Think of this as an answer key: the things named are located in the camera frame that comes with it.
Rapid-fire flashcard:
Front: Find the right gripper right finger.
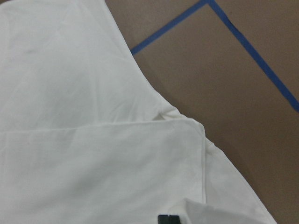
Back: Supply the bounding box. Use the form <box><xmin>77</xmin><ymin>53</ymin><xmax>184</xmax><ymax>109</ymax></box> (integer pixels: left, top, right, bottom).
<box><xmin>169</xmin><ymin>215</ymin><xmax>181</xmax><ymax>224</ymax></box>

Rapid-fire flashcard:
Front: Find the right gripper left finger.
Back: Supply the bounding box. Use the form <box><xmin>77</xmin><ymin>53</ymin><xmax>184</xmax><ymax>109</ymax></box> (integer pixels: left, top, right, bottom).
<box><xmin>157</xmin><ymin>215</ymin><xmax>169</xmax><ymax>224</ymax></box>

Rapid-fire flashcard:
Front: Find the white printed t-shirt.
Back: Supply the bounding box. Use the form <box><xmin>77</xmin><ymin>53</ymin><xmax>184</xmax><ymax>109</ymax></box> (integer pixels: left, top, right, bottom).
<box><xmin>0</xmin><ymin>0</ymin><xmax>275</xmax><ymax>224</ymax></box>

